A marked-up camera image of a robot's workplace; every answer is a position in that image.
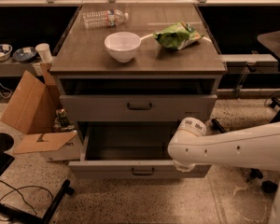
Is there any grey drawer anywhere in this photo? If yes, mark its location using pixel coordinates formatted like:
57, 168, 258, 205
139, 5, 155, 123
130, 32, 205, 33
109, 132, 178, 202
60, 95, 217, 121
69, 123, 210, 179

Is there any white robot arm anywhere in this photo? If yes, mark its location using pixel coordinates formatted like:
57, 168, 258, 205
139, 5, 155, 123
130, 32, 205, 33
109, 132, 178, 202
168, 118, 280, 224

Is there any grey drawer cabinet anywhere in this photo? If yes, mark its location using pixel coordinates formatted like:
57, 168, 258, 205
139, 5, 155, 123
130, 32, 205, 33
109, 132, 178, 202
49, 2, 227, 147

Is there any grey top drawer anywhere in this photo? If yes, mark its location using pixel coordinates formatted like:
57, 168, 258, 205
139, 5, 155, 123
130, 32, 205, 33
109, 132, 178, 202
60, 95, 217, 121

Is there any open cardboard box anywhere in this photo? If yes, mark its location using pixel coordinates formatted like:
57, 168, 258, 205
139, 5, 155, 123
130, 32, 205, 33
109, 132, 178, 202
1, 71, 82, 161

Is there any small figurine in box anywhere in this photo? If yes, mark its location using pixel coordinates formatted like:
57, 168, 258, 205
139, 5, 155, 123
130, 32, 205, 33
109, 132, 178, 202
53, 108, 75, 133

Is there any green chip bag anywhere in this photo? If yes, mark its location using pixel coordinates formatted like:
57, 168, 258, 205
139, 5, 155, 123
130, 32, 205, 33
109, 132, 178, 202
153, 21, 203, 50

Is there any clear plastic water bottle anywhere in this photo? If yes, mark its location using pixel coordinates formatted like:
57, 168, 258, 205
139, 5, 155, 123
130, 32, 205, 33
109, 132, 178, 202
82, 9, 129, 29

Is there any white paper cup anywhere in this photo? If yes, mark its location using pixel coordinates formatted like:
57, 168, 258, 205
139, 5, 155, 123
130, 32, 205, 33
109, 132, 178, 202
35, 43, 52, 63

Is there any blue patterned bowl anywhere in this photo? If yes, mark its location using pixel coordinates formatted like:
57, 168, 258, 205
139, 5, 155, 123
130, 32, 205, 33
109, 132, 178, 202
12, 47, 37, 63

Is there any dark side table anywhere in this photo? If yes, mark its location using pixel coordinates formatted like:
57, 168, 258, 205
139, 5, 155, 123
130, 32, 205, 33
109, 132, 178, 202
258, 30, 280, 60

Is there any white patterned bowl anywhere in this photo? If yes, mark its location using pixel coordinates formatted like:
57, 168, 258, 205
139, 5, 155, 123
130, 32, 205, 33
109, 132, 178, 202
0, 44, 12, 62

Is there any black stand base left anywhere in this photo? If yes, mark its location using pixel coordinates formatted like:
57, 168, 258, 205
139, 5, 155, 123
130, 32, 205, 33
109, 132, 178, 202
0, 133, 74, 224

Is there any black cable on floor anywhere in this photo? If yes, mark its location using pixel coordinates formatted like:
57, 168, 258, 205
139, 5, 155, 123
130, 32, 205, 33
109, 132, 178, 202
0, 178, 55, 222

